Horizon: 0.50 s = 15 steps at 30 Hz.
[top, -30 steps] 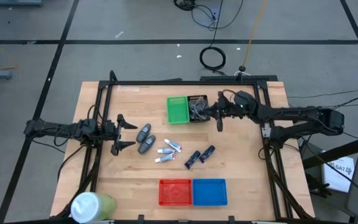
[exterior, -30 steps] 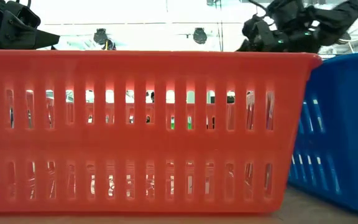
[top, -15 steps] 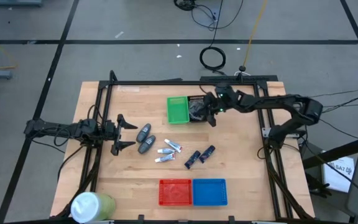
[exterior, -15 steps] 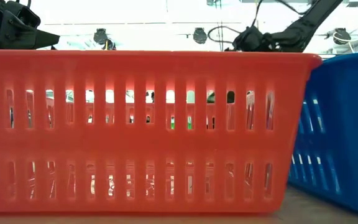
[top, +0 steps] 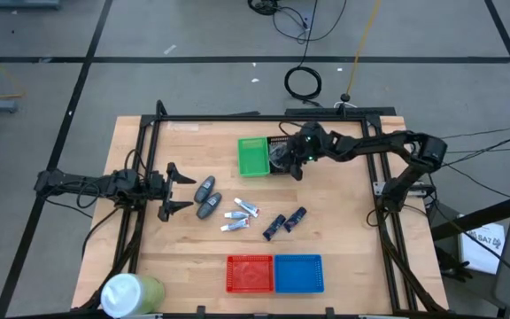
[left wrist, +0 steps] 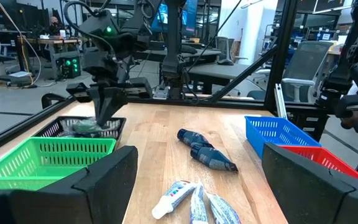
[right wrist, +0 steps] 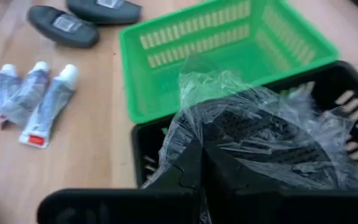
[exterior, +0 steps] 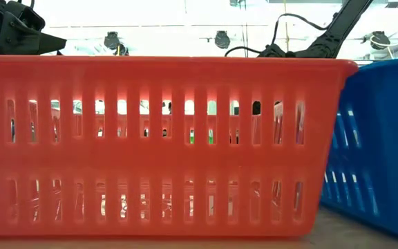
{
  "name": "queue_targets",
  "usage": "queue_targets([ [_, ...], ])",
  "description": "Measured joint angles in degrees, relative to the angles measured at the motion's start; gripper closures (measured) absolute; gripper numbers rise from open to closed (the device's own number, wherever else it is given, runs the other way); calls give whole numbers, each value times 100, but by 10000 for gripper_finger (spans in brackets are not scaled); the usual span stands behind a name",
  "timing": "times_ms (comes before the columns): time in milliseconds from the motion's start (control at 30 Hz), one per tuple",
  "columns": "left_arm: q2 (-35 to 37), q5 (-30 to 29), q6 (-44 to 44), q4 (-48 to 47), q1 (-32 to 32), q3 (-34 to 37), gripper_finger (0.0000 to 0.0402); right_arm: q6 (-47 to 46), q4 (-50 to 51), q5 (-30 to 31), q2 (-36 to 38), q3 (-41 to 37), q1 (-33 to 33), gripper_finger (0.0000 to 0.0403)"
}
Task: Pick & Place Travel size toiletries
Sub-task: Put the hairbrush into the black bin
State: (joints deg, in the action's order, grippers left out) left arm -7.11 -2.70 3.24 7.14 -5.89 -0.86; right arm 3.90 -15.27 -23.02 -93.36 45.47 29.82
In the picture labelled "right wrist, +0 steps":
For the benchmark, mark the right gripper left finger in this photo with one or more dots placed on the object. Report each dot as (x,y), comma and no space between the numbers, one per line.
(188,172)

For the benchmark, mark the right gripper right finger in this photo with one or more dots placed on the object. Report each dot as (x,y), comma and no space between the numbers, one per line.
(219,174)

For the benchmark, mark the clear plastic bag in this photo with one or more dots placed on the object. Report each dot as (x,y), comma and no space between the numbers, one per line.
(259,130)

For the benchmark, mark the small toothpaste tube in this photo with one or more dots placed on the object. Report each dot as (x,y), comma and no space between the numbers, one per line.
(47,109)
(3,90)
(23,96)

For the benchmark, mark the dark grey travel bottle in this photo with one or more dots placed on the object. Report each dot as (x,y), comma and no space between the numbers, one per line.
(62,28)
(104,14)

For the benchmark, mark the green slotted plastic basket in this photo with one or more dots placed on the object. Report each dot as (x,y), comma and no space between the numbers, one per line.
(154,93)

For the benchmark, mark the black slotted plastic basket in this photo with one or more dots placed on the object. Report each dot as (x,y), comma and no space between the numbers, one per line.
(331,81)

